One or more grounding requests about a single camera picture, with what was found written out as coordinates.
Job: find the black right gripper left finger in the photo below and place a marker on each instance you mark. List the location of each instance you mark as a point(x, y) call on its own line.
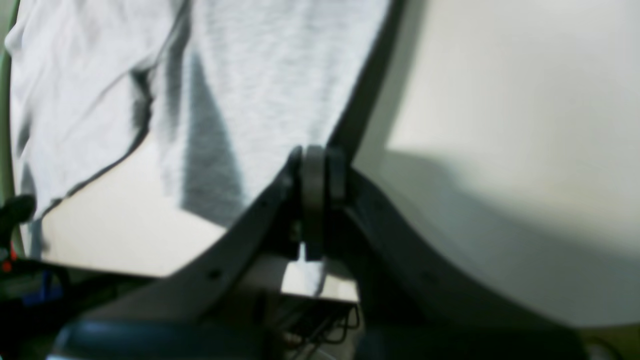
point(218, 307)

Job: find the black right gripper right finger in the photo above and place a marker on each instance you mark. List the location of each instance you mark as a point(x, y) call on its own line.
point(416, 304)

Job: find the grey t-shirt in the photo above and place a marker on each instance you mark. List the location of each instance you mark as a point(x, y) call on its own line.
point(145, 128)

